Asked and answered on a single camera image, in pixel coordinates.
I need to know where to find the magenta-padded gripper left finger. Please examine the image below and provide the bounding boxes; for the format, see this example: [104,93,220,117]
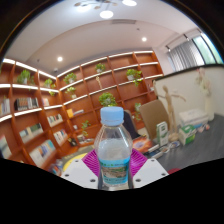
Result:
[61,148,102,190]

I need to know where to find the white vase with flowers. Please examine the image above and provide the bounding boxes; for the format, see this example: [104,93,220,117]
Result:
[195,68,216,122]

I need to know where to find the clear blue-capped water bottle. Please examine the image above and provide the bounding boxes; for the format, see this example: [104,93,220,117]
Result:
[93,106,133,191]

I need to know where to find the grey window curtain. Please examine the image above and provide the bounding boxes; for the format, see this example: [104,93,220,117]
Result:
[166,39,205,73]

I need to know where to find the green white tissue box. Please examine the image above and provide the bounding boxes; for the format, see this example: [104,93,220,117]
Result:
[178,124,198,146]

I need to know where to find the ceiling lights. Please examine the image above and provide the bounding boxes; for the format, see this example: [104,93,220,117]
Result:
[56,0,148,63]

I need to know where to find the white desk partition panel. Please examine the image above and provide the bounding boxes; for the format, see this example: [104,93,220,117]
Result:
[153,64,224,134]

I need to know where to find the white flat box stack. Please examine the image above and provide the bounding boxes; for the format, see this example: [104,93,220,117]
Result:
[178,108,210,129]

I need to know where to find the small green white carton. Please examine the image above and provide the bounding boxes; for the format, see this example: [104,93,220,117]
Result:
[155,121,170,148]

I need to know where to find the dark book stack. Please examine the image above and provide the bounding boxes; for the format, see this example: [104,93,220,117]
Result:
[131,136,164,159]

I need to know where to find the wooden artist mannequin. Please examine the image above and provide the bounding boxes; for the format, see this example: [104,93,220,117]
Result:
[152,79,188,143]

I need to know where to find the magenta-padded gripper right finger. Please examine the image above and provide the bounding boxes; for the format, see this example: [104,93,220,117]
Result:
[128,148,169,190]

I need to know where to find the wooden bookshelf unit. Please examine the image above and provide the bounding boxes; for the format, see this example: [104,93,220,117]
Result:
[0,49,164,168]

